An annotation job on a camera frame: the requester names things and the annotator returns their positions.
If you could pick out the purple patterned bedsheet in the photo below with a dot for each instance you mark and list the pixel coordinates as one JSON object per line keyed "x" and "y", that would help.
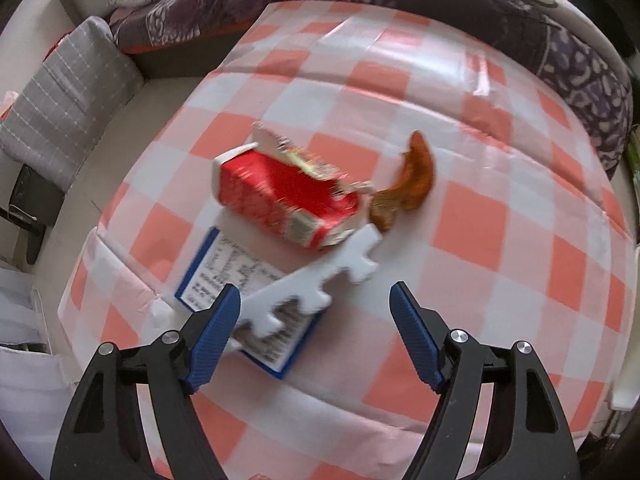
{"x": 450, "y": 15}

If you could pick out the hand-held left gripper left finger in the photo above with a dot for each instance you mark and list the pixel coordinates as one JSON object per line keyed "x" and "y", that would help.
{"x": 215, "y": 335}

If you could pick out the pink checked tablecloth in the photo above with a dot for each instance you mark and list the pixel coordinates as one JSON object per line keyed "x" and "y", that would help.
{"x": 500, "y": 210}

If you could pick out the white notched foam strip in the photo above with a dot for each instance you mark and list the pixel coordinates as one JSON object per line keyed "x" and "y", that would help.
{"x": 310, "y": 285}

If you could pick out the black box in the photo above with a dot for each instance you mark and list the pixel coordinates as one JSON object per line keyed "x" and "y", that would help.
{"x": 35, "y": 195}

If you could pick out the brown banana peel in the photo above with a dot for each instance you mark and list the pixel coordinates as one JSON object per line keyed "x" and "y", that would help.
{"x": 412, "y": 175}

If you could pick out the crushed red carton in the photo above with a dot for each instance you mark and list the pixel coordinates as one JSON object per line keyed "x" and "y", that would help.
{"x": 265, "y": 195}

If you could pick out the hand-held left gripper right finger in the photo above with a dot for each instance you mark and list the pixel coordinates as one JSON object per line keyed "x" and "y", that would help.
{"x": 415, "y": 340}

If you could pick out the grey checked covered cabinet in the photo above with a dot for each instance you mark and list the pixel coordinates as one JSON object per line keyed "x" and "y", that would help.
{"x": 65, "y": 100}

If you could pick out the blue labelled box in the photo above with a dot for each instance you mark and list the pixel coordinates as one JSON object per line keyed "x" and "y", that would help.
{"x": 225, "y": 265}

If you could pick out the white plastic bag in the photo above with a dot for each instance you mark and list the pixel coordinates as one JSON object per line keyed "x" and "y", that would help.
{"x": 25, "y": 385}

